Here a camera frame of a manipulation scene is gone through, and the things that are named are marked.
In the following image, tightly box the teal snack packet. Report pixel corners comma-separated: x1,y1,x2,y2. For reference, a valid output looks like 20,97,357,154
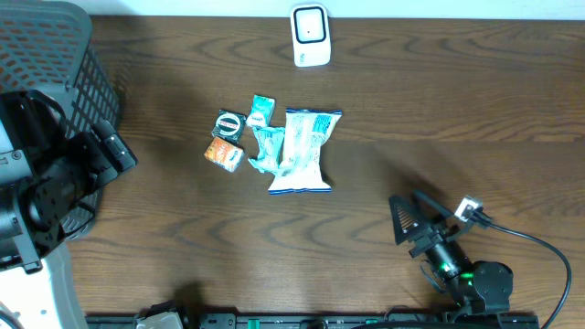
249,127,285,175

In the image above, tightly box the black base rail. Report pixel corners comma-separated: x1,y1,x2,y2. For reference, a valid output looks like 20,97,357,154
85,312,540,329

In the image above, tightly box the orange juice carton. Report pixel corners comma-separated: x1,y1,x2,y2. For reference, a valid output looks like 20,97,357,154
204,137,244,173

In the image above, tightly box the white blue snack bag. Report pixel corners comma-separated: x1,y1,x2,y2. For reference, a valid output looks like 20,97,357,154
268,108,343,195

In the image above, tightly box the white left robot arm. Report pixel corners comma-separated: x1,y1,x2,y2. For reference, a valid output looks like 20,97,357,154
1,90,138,328

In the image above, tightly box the dark green round-label packet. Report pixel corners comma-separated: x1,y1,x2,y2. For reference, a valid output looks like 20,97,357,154
211,110,247,143

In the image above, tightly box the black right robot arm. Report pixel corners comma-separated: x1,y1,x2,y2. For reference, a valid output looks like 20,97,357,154
388,191,514,322

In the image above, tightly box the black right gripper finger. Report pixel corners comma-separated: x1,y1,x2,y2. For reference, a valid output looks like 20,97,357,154
388,196,431,245
413,190,454,218

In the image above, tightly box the grey plastic mesh basket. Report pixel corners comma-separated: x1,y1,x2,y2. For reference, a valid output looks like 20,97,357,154
1,1,120,240

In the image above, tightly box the teal white drink carton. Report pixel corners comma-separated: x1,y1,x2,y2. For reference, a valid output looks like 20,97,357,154
246,95,276,128

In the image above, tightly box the white barcode scanner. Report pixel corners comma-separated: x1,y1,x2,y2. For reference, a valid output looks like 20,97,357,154
290,4,332,68

